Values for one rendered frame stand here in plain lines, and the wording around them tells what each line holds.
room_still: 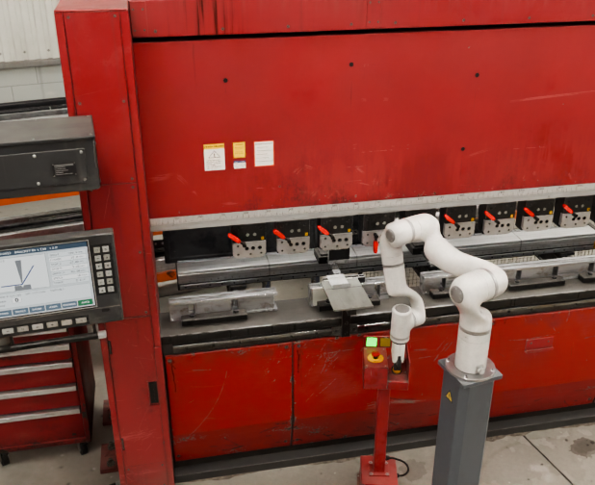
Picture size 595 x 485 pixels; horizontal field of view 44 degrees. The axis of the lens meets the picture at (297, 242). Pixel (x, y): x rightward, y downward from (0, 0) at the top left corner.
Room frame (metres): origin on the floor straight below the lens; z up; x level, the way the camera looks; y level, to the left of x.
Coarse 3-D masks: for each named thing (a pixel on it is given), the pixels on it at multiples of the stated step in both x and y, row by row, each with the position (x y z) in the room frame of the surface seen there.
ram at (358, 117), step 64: (192, 64) 2.90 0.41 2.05; (256, 64) 2.95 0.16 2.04; (320, 64) 3.00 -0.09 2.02; (384, 64) 3.06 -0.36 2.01; (448, 64) 3.11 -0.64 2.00; (512, 64) 3.17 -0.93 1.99; (576, 64) 3.23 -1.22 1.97; (192, 128) 2.90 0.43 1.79; (256, 128) 2.95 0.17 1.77; (320, 128) 3.00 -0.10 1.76; (384, 128) 3.06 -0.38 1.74; (448, 128) 3.12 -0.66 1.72; (512, 128) 3.18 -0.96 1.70; (576, 128) 3.24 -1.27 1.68; (192, 192) 2.89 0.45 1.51; (256, 192) 2.95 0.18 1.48; (320, 192) 3.00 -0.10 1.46; (384, 192) 3.06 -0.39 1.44; (448, 192) 3.13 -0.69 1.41; (576, 192) 3.26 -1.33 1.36
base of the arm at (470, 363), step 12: (468, 336) 2.30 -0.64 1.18; (480, 336) 2.29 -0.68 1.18; (456, 348) 2.34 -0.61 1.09; (468, 348) 2.29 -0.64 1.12; (480, 348) 2.29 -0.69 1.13; (456, 360) 2.33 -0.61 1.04; (468, 360) 2.29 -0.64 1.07; (480, 360) 2.29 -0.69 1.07; (456, 372) 2.30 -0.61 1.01; (468, 372) 2.29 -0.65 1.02; (480, 372) 2.27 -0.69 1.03; (492, 372) 2.30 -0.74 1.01
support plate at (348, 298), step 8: (352, 280) 3.04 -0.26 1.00; (328, 288) 2.97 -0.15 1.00; (344, 288) 2.97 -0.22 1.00; (352, 288) 2.97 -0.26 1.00; (360, 288) 2.97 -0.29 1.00; (328, 296) 2.89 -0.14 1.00; (336, 296) 2.89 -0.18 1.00; (344, 296) 2.89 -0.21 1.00; (352, 296) 2.89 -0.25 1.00; (360, 296) 2.89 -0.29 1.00; (336, 304) 2.82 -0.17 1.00; (344, 304) 2.82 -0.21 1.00; (352, 304) 2.82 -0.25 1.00; (360, 304) 2.82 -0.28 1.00; (368, 304) 2.82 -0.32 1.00
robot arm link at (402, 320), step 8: (400, 304) 2.71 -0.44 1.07; (392, 312) 2.67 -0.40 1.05; (400, 312) 2.65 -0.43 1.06; (408, 312) 2.65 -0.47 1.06; (392, 320) 2.67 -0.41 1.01; (400, 320) 2.64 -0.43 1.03; (408, 320) 2.65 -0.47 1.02; (392, 328) 2.67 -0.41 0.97; (400, 328) 2.64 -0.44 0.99; (408, 328) 2.66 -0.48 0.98; (400, 336) 2.65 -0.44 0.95; (408, 336) 2.66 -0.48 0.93
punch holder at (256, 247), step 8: (240, 224) 2.93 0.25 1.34; (248, 224) 2.94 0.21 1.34; (256, 224) 2.94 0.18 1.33; (264, 224) 2.95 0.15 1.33; (232, 232) 2.92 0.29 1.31; (240, 232) 2.93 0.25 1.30; (248, 232) 2.94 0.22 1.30; (256, 232) 2.94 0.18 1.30; (264, 232) 2.95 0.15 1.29; (232, 240) 2.92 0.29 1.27; (248, 240) 2.94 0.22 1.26; (256, 240) 2.94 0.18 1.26; (264, 240) 2.96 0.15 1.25; (232, 248) 2.94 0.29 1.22; (240, 248) 2.93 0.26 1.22; (248, 248) 2.93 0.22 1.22; (256, 248) 2.94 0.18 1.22; (264, 248) 2.95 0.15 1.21; (240, 256) 2.93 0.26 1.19; (248, 256) 2.93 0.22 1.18; (256, 256) 2.94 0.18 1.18
